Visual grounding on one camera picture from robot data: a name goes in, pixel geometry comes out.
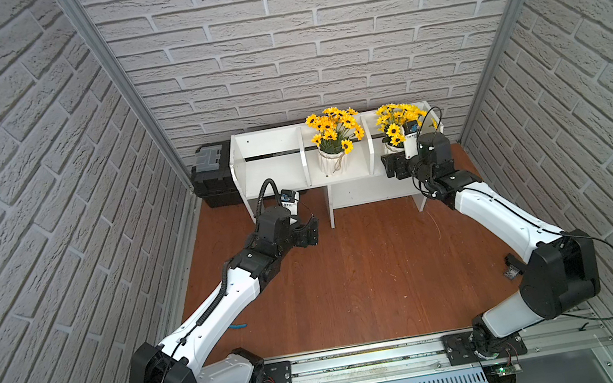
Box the white wooden shelf unit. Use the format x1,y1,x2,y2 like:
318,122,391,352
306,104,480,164
229,111,427,227

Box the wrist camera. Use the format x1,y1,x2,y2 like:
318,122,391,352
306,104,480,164
279,188,300,210
403,120,420,160

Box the sunflower pot ribbed white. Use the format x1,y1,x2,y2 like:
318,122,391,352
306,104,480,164
375,103,429,155

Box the aluminium mounting rail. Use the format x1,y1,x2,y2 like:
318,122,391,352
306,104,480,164
265,317,613,383

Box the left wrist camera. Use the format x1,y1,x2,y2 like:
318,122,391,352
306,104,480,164
279,188,300,210

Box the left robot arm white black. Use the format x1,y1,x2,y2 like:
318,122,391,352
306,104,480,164
128,178,319,383

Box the black grey toolbox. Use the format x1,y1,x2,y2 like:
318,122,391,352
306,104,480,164
190,141,242,209

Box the sunflower pot with twine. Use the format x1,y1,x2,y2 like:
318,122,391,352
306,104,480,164
305,107,366,177

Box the right green circuit board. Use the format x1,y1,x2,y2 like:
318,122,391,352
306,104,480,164
489,364,522,378

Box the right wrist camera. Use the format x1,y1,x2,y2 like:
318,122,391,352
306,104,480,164
403,120,420,160

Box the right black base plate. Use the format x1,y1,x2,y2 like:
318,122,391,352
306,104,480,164
440,329,528,367

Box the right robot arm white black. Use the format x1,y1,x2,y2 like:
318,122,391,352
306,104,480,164
377,105,601,360

